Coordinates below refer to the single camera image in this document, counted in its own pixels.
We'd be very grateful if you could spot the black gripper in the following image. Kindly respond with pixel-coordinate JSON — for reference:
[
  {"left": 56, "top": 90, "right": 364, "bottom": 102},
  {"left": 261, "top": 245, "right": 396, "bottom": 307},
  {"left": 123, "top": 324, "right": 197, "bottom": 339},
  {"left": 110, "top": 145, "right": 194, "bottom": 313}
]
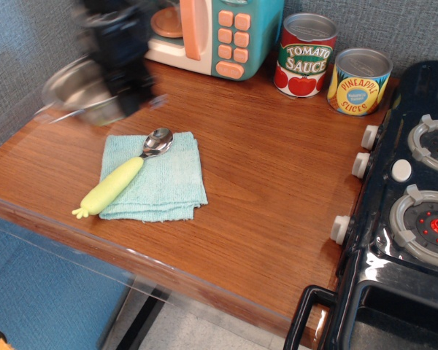
[{"left": 83, "top": 18, "right": 166, "bottom": 117}]

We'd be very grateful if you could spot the stainless steel pot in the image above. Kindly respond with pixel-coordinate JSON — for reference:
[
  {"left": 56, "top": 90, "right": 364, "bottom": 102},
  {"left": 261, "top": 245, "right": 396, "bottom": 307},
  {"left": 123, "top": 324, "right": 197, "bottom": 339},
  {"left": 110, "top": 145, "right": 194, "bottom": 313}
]
[{"left": 34, "top": 57, "right": 126, "bottom": 126}]

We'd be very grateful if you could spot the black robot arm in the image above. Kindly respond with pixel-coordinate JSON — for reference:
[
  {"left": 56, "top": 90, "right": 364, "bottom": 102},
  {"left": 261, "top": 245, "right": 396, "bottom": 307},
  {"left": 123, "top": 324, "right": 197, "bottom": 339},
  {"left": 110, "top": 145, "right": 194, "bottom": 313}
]
[{"left": 73, "top": 1, "right": 155, "bottom": 117}]

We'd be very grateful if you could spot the light blue folded cloth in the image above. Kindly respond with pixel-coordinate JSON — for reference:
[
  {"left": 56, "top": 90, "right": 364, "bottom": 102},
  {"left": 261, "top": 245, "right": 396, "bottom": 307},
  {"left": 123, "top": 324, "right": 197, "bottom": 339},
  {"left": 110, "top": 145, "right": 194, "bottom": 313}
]
[{"left": 99, "top": 131, "right": 208, "bottom": 222}]

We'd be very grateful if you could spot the teal toy microwave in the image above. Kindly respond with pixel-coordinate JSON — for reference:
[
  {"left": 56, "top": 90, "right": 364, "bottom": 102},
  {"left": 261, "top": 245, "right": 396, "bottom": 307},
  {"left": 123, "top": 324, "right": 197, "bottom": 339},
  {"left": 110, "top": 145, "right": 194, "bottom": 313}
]
[{"left": 146, "top": 0, "right": 284, "bottom": 81}]

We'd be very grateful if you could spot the tomato sauce can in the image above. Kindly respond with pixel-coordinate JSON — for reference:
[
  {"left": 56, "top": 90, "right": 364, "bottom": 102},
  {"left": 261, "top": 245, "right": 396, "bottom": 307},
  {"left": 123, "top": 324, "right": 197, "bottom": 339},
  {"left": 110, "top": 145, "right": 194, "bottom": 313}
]
[{"left": 274, "top": 12, "right": 338, "bottom": 98}]

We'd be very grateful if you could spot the pineapple slices can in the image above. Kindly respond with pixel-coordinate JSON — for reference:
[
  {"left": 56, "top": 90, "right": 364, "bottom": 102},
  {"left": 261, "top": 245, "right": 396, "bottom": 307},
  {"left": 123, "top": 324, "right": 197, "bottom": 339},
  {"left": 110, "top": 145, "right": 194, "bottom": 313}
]
[{"left": 327, "top": 48, "right": 393, "bottom": 116}]

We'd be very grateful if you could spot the black toy stove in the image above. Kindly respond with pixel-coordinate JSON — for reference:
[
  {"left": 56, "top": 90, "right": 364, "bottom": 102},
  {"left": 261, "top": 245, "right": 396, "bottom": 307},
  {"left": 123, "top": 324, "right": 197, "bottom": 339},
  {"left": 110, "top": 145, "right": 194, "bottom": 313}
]
[{"left": 285, "top": 61, "right": 438, "bottom": 349}]

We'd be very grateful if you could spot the spoon with yellow-green handle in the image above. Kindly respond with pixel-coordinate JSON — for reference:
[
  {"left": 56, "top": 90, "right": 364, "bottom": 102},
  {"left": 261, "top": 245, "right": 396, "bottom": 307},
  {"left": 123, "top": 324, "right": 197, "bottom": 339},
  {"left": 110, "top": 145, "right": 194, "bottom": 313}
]
[{"left": 72, "top": 128, "right": 174, "bottom": 219}]

